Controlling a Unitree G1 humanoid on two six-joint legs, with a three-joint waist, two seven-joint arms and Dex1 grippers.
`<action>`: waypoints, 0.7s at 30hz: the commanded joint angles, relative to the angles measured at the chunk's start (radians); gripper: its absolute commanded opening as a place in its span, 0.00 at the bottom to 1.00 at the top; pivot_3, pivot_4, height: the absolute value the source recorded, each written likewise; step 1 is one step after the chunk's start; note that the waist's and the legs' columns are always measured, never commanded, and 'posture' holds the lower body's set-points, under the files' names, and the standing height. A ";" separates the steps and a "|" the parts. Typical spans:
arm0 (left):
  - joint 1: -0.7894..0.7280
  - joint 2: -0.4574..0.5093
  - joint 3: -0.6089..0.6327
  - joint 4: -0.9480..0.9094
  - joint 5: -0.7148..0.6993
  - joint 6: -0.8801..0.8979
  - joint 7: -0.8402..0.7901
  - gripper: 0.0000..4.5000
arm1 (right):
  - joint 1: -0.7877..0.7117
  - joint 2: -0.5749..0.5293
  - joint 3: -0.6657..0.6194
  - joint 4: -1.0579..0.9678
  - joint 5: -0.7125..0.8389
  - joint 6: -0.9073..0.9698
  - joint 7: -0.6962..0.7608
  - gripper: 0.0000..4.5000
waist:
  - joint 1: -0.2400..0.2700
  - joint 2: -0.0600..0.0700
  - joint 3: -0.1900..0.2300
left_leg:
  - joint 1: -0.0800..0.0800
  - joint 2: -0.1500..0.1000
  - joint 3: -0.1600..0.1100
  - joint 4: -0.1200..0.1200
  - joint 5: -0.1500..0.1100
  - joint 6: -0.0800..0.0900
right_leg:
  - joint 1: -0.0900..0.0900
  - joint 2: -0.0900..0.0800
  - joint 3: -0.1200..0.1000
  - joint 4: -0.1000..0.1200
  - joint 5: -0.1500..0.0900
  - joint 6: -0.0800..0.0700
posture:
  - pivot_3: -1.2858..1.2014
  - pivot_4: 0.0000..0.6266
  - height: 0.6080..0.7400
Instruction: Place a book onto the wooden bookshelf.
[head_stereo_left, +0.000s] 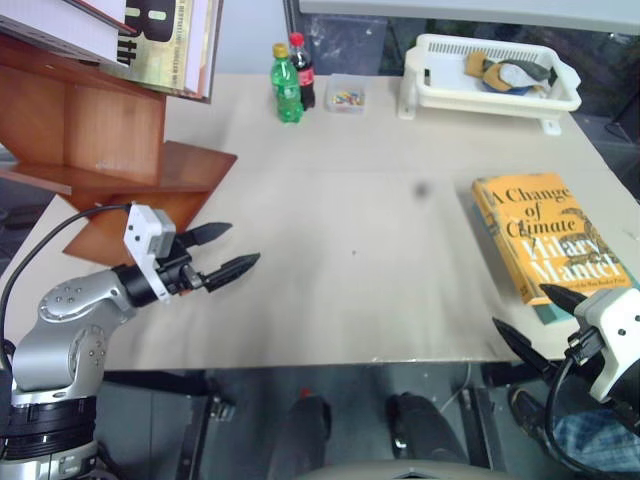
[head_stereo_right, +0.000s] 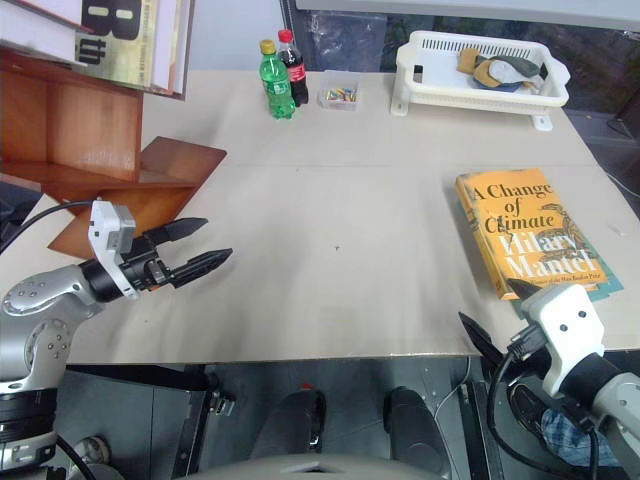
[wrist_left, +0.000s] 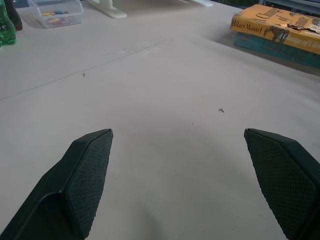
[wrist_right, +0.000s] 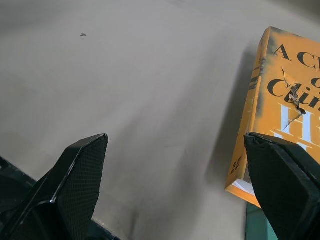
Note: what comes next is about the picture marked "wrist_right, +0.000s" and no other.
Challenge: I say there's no teal green book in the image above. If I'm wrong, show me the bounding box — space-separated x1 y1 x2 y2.
244 201 277 240

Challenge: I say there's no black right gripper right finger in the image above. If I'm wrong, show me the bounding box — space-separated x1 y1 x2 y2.
243 132 320 240

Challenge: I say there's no orange paperback book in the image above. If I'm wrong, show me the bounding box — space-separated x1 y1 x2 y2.
224 26 320 209

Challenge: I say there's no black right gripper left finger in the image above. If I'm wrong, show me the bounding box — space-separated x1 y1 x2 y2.
0 133 109 240

